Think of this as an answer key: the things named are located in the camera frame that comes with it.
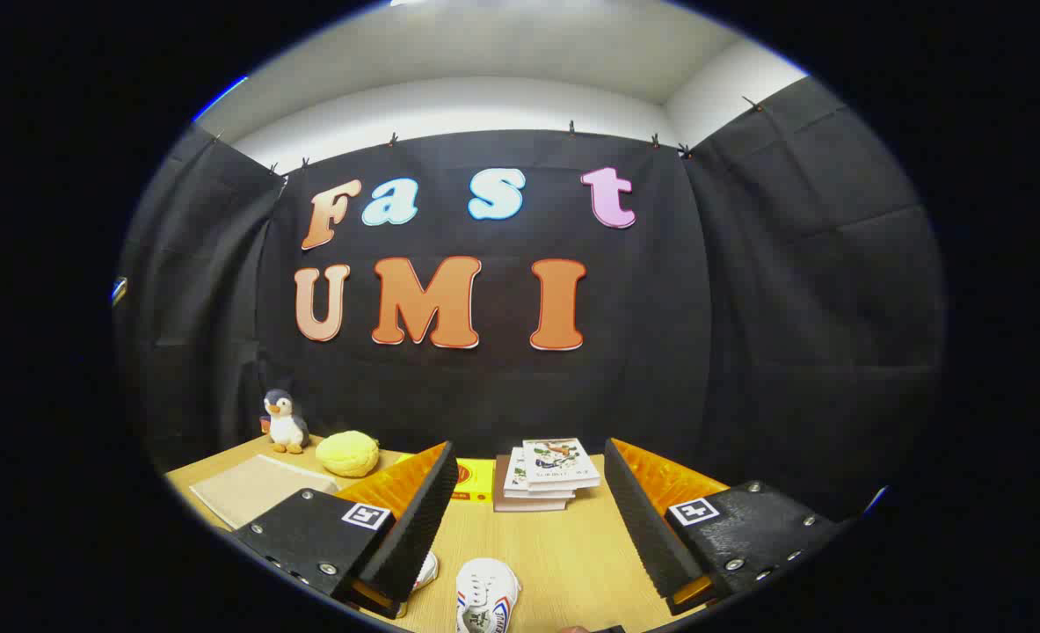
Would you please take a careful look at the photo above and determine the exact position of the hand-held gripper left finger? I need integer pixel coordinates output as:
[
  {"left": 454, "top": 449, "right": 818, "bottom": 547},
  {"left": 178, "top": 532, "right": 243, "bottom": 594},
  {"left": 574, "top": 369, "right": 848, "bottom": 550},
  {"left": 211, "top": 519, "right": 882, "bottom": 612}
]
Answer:
[{"left": 229, "top": 440, "right": 460, "bottom": 619}]

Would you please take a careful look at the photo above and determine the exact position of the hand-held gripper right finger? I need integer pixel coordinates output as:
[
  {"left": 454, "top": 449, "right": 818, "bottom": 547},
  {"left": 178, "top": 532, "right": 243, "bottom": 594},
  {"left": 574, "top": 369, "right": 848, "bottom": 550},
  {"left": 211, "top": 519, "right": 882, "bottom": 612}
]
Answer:
[{"left": 604, "top": 437, "right": 846, "bottom": 616}]

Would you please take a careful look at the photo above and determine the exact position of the beige fabric storage box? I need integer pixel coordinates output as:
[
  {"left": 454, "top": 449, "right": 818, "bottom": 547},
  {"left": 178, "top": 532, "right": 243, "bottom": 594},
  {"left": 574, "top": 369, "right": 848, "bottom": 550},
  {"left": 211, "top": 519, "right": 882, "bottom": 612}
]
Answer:
[{"left": 188, "top": 453, "right": 342, "bottom": 531}]

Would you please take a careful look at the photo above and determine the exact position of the yellow book with red circle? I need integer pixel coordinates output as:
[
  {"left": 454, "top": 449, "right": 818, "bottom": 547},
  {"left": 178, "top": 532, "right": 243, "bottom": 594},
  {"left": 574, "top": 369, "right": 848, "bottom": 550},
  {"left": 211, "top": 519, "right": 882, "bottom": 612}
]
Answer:
[{"left": 394, "top": 453, "right": 495, "bottom": 505}]

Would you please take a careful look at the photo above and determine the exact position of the white illustrated cover book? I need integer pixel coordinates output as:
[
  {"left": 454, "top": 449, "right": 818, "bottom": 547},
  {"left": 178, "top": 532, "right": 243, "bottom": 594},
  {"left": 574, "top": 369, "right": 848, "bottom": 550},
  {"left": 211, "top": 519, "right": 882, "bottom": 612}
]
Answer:
[{"left": 522, "top": 438, "right": 601, "bottom": 491}]

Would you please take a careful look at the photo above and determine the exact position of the yellow round plush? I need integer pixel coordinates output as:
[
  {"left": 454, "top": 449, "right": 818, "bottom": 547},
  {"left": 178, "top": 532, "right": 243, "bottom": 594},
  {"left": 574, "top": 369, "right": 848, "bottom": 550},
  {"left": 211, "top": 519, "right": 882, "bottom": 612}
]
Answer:
[{"left": 315, "top": 430, "right": 381, "bottom": 478}]

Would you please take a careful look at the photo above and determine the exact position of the penguin plush toy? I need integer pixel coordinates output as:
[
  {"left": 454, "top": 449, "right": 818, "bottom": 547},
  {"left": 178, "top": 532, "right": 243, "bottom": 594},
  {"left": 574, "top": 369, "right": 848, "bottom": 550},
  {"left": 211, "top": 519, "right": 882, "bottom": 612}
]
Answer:
[{"left": 260, "top": 389, "right": 311, "bottom": 455}]

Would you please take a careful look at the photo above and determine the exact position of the row of small cloth clips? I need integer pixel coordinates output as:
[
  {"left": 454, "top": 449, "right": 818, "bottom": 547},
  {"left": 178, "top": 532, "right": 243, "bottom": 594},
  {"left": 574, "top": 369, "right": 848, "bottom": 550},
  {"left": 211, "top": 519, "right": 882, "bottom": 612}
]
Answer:
[{"left": 212, "top": 95, "right": 765, "bottom": 174}]

